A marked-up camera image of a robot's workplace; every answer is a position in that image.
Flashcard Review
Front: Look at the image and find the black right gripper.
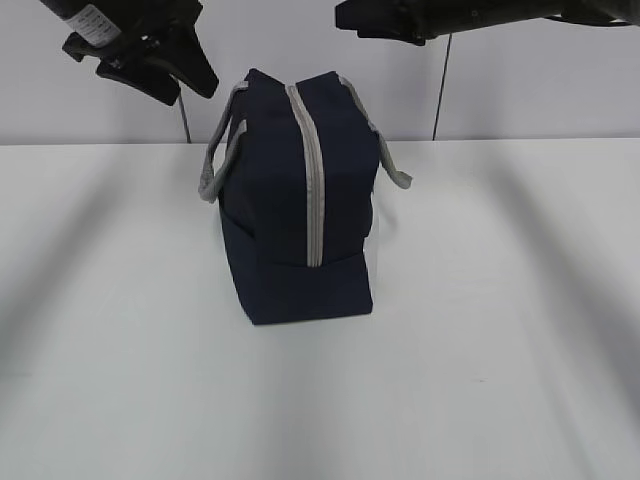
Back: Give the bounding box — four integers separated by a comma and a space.
334, 0, 500, 33

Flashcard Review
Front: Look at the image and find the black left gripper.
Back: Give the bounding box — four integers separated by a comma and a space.
43, 0, 219, 105

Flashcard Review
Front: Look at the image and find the navy blue lunch bag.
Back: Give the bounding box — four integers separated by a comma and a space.
198, 69, 412, 326

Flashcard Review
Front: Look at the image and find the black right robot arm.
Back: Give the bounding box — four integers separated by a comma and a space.
335, 0, 639, 38

